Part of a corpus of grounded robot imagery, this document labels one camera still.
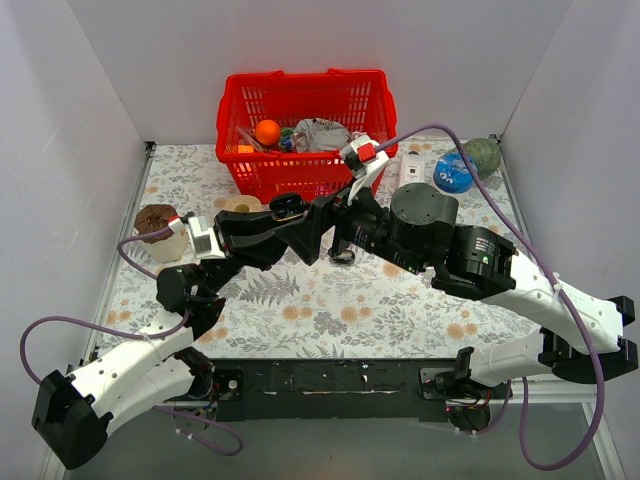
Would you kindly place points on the beige paper roll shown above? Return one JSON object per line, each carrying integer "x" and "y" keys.
{"x": 243, "y": 204}

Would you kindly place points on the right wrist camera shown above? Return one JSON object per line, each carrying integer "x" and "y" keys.
{"x": 365, "y": 163}

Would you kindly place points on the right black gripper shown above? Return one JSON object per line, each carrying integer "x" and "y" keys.
{"x": 341, "y": 215}

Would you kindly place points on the green textured ball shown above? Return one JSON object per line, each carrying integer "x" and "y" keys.
{"x": 486, "y": 155}

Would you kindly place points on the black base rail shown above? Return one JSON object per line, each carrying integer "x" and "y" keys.
{"x": 266, "y": 389}

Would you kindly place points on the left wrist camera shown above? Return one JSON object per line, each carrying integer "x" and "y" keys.
{"x": 203, "y": 239}

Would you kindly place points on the crumpled silver foil bag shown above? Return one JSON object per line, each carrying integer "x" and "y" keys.
{"x": 315, "y": 135}

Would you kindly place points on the orange fruit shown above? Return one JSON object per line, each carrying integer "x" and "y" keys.
{"x": 267, "y": 132}

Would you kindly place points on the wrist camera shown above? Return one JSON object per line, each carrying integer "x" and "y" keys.
{"x": 203, "y": 239}
{"x": 365, "y": 163}

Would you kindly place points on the black gold-trimmed charging case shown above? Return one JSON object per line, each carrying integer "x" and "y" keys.
{"x": 287, "y": 207}

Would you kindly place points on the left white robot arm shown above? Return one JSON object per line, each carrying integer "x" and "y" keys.
{"x": 75, "y": 413}

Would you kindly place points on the floral patterned table mat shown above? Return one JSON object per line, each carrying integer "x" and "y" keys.
{"x": 371, "y": 309}

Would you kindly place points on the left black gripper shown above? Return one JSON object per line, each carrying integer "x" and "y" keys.
{"x": 226, "y": 235}

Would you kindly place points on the brown-topped paper cup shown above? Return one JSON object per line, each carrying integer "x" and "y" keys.
{"x": 164, "y": 248}

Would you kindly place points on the white rectangular bottle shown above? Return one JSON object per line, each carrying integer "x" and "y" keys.
{"x": 412, "y": 168}

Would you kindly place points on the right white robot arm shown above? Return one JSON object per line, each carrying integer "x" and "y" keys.
{"x": 576, "y": 335}

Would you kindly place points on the red plastic shopping basket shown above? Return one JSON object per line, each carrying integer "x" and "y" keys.
{"x": 359, "y": 100}

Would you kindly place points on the black oval charging case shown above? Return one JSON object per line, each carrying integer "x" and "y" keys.
{"x": 347, "y": 257}

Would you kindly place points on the blue-lidded white jar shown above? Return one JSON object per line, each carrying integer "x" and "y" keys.
{"x": 451, "y": 174}

